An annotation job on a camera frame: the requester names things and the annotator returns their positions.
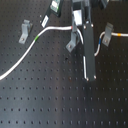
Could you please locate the white connector with label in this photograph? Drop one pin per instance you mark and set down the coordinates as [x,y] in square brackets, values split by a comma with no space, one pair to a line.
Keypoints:
[44,21]

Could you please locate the middle grey metal cable clip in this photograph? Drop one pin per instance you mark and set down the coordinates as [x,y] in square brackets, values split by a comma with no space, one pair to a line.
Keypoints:
[74,40]

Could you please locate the dark green circuit module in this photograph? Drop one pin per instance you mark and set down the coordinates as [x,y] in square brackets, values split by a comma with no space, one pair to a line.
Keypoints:
[56,6]

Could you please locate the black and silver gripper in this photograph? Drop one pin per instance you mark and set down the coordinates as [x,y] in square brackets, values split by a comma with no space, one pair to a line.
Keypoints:
[81,10]

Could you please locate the left grey metal cable clip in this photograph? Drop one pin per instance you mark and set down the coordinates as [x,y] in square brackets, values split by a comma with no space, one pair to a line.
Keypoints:
[26,28]

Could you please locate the grey metal cable clip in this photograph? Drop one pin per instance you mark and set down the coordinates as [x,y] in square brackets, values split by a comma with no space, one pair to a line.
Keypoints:
[74,40]
[26,28]
[108,34]

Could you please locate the right grey metal cable clip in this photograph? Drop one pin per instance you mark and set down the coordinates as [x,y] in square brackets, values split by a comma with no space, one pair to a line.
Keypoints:
[108,34]

